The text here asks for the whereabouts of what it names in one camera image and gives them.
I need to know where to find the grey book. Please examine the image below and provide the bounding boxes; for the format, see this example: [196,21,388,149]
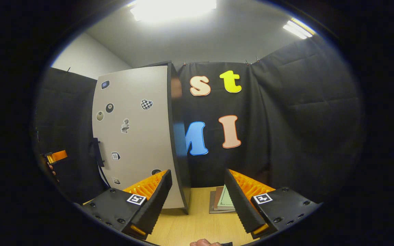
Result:
[209,191,236,214]

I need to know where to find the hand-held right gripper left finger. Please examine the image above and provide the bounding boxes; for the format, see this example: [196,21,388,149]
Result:
[81,169,173,240]

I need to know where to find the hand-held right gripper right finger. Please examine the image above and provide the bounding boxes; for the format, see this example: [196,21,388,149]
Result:
[224,168,322,240]

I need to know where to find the dark grey cabinet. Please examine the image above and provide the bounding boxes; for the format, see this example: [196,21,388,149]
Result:
[139,61,192,215]

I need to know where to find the large ceiling light panel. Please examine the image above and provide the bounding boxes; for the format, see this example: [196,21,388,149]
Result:
[130,0,217,22]

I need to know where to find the light grey cabinet door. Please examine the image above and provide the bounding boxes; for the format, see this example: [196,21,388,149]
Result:
[92,66,186,209]

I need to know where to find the black door handle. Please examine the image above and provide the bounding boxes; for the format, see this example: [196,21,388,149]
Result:
[91,138,105,168]

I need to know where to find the black backdrop cloth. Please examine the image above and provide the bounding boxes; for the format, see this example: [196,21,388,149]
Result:
[35,34,365,205]

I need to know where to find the narrow ceiling light panel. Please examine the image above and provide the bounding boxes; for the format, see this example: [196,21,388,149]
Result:
[283,19,316,39]

